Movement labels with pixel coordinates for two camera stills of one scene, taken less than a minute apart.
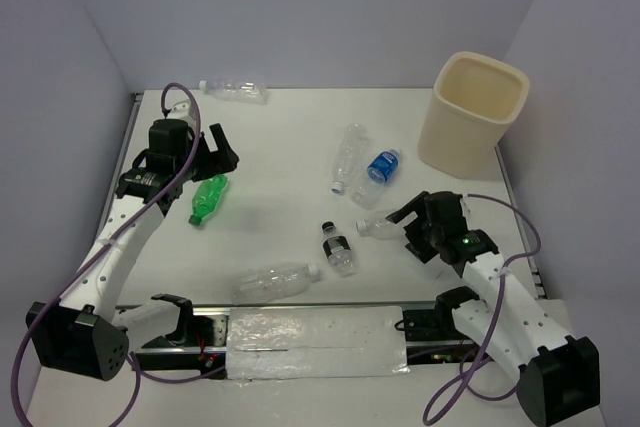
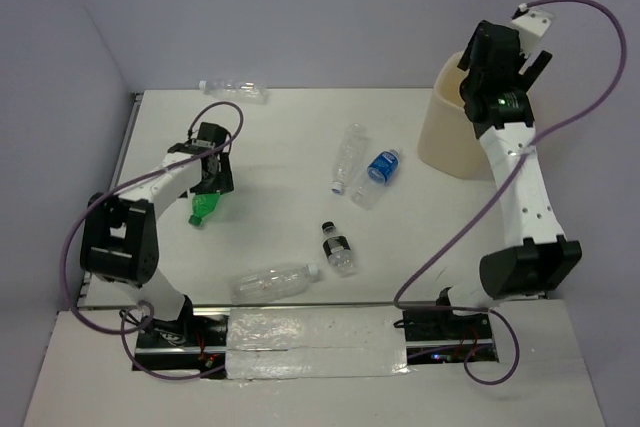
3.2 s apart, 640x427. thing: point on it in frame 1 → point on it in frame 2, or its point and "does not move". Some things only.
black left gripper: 221,161 → 224,181
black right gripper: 418,247 → 525,81
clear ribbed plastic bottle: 350,157 does not move
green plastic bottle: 206,197 does not move
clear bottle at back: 236,90 does not move
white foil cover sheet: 316,342 does not move
